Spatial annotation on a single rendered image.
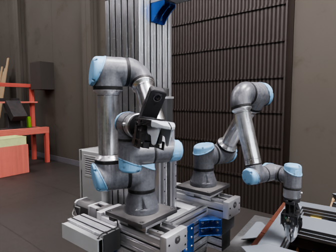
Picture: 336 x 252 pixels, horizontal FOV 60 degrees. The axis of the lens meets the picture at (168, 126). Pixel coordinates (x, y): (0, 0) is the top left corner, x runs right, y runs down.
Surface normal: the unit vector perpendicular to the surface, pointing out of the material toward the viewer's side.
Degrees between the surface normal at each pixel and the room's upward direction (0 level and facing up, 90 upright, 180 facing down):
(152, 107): 119
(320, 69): 90
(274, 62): 90
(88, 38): 90
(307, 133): 90
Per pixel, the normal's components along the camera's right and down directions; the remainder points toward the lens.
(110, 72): 0.42, 0.08
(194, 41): -0.63, 0.07
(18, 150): 0.81, 0.05
